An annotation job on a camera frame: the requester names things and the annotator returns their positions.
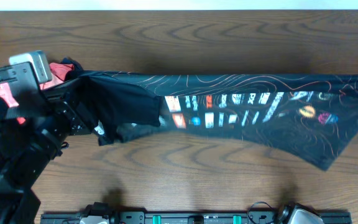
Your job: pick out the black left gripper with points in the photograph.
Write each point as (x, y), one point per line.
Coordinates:
(59, 101)

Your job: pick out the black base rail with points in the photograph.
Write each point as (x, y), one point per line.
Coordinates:
(101, 213)

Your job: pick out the red shirt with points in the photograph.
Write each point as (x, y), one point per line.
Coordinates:
(34, 103)

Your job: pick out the navy blue garment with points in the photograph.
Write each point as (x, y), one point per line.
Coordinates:
(69, 61)

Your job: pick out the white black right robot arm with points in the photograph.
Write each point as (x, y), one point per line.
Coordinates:
(295, 213)

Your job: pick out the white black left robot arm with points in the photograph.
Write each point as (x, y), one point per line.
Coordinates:
(29, 139)

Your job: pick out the black patterned cycling jersey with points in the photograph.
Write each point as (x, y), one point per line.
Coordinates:
(311, 116)

